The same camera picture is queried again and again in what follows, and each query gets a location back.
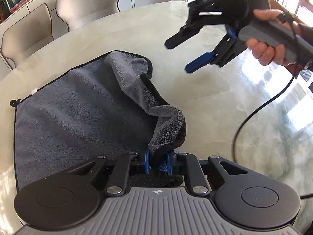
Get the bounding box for person's right forearm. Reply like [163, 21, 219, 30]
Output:
[299, 23, 313, 42]

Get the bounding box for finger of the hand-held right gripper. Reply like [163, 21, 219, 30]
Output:
[184, 25, 248, 74]
[164, 23, 204, 51]

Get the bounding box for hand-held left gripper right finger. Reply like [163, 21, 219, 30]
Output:
[167, 150, 255, 194]

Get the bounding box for stack of books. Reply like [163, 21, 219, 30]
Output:
[10, 0, 40, 13]

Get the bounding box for person's right hand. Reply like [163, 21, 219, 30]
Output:
[246, 8, 303, 66]

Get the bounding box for black cable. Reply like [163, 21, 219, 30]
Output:
[232, 22, 313, 199]

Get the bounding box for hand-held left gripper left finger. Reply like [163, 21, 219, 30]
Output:
[59, 150, 151, 196]

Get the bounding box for blue and grey towel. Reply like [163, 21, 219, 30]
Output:
[11, 51, 187, 193]

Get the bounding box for grey dining chair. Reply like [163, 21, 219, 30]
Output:
[0, 4, 55, 70]
[56, 0, 121, 31]

